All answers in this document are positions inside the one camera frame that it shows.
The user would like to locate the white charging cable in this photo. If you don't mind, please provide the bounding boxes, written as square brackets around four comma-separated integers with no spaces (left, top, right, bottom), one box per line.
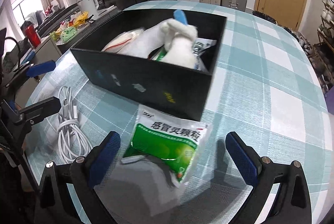
[55,85,94,165]

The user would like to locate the green medicine sachet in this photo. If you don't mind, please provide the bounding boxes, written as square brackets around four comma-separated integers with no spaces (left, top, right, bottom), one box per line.
[121,105,212,187]
[151,47,167,61]

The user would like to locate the cream rope coil bag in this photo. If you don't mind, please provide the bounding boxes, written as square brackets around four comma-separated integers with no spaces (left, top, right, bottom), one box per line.
[101,28,144,53]

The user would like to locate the white foam block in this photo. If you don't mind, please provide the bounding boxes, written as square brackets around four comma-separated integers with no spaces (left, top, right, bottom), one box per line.
[118,20,169,58]

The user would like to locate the white plush toy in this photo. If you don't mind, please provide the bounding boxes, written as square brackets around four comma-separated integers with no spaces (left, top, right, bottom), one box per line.
[160,9,197,69]

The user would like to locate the grey side cabinet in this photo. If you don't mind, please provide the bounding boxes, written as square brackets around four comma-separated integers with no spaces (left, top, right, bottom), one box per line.
[15,4,124,107]

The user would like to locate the red thermos bottle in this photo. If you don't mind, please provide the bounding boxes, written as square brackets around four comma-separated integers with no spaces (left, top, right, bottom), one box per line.
[25,25,41,48]

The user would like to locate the yellow snack bag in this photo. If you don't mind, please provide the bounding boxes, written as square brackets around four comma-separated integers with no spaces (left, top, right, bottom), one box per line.
[70,12,88,28]

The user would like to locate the teal checkered tablecloth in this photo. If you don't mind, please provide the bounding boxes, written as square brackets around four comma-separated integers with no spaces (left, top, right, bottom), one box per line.
[26,1,333,223]

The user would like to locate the white electric kettle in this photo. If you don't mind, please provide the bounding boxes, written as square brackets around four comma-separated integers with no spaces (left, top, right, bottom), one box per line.
[77,0,99,20]

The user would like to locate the black cardboard box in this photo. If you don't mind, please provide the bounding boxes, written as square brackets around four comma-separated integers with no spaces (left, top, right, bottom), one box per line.
[70,9,227,121]

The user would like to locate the wooden shoe rack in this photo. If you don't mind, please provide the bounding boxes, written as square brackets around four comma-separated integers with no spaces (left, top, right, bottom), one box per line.
[311,0,333,95]

